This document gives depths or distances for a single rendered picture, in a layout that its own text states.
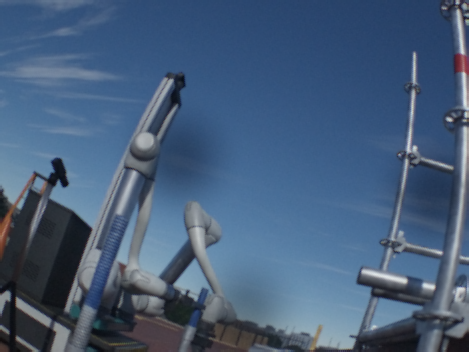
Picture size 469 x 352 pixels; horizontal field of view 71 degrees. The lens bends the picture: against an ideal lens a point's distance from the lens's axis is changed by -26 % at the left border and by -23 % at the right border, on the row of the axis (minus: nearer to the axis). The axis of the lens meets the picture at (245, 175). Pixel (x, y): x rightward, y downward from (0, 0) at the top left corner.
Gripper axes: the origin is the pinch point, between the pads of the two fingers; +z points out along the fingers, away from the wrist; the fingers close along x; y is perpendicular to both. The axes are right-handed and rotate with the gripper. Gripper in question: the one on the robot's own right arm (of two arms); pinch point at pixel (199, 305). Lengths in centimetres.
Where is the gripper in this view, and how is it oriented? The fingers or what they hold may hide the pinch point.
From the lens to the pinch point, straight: 194.7
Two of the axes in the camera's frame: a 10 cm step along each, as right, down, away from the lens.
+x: -6.4, 0.9, 7.7
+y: 3.3, -8.7, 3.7
